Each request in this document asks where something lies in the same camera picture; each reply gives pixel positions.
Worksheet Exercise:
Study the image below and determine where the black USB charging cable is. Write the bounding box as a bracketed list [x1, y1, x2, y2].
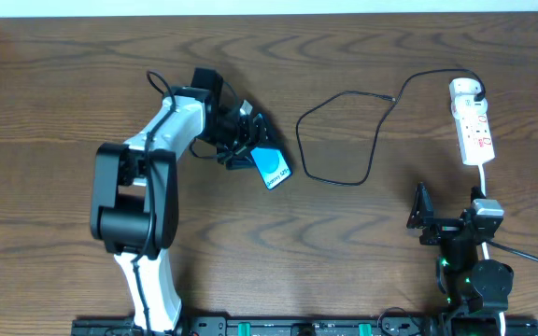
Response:
[295, 68, 488, 188]

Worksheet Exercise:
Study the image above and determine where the blue screen Galaxy smartphone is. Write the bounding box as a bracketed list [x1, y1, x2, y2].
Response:
[250, 147, 292, 190]

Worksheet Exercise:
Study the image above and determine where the black left camera cable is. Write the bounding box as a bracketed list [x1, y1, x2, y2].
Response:
[131, 69, 247, 333]

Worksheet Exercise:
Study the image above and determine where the white power strip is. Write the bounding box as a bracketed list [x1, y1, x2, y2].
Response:
[451, 94, 495, 166]

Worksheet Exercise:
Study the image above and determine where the white power strip cord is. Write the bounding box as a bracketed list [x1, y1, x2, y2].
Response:
[476, 162, 507, 336]

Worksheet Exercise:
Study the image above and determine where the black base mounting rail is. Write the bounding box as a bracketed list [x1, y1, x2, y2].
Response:
[70, 315, 538, 336]

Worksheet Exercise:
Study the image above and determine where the white charger adapter plug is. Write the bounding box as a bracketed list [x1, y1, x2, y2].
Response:
[449, 77, 486, 102]

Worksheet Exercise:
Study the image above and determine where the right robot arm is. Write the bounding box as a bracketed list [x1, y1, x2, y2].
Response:
[406, 183, 514, 335]

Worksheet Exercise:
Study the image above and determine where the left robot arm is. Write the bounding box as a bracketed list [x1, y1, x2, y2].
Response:
[90, 68, 293, 335]

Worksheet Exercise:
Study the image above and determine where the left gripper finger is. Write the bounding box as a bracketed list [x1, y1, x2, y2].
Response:
[252, 113, 282, 150]
[224, 149, 256, 170]

